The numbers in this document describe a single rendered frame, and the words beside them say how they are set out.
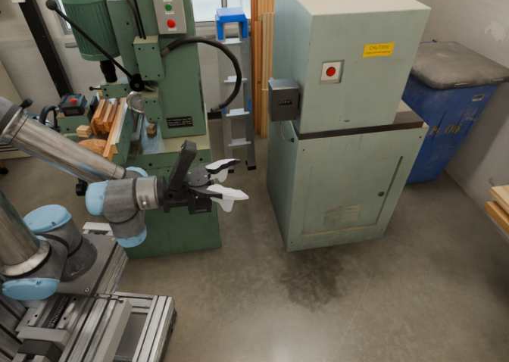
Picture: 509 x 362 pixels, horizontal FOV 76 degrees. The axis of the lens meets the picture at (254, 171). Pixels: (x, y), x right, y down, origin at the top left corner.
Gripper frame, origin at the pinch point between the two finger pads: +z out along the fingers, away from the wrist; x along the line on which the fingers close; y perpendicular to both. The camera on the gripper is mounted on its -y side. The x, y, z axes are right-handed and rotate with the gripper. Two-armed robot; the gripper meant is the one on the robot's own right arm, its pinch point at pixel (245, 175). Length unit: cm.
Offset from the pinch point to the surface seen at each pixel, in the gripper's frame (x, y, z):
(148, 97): -72, 6, -31
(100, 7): -81, -27, -43
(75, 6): -80, -28, -51
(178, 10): -71, -26, -14
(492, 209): -41, 65, 127
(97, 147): -64, 23, -54
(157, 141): -83, 33, -33
